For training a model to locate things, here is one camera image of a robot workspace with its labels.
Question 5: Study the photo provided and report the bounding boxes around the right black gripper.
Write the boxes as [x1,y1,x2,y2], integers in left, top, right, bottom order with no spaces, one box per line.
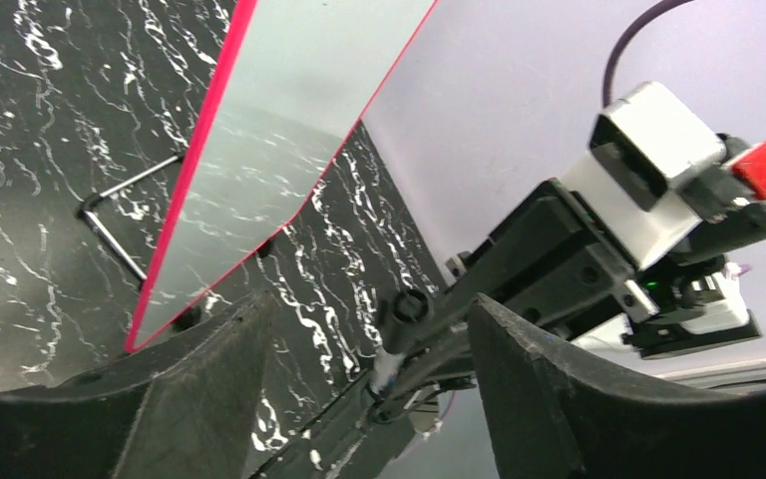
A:
[385,179,640,397]

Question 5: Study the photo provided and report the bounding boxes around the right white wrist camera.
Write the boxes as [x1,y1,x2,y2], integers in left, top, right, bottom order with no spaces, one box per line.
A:
[560,82,725,269]

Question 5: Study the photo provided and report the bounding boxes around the aluminium front rail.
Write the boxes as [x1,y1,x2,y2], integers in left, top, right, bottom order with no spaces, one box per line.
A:
[656,357,766,393]

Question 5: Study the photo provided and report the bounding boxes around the metal whiteboard stand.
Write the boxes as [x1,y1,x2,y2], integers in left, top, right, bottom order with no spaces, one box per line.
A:
[75,153,185,289]

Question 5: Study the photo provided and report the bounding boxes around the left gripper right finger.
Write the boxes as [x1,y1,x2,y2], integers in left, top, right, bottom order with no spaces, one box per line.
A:
[468,295,766,478]

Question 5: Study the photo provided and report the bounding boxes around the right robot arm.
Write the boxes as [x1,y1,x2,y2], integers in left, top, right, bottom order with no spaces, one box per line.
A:
[257,137,766,478]

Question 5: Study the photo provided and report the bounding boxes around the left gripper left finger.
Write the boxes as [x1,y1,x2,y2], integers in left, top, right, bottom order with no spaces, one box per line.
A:
[0,292,277,478]

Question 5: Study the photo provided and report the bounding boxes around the pink framed whiteboard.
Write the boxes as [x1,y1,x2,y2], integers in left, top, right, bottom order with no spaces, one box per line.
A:
[125,0,434,352]

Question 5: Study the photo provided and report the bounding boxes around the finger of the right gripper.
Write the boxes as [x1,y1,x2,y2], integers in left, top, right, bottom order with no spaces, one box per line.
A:
[251,373,416,479]

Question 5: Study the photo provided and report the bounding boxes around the white whiteboard marker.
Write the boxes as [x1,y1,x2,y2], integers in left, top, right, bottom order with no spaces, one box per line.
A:
[368,288,432,398]

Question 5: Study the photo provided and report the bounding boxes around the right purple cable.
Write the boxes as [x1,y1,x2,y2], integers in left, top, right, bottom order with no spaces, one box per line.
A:
[601,0,766,154]

